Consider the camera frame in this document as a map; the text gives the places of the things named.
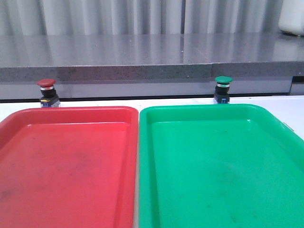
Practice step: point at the green mushroom push button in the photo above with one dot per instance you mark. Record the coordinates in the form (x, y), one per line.
(221, 95)

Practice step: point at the red mushroom push button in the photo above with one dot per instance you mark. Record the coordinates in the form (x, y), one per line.
(49, 95)

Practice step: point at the green plastic tray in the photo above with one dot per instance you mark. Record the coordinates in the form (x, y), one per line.
(219, 166)

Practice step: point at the red plastic tray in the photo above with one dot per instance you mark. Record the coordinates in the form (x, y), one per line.
(70, 167)

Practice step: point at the grey stone countertop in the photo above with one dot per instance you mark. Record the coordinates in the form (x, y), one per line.
(87, 58)

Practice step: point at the white container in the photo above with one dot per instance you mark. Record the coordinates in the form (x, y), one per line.
(291, 18)

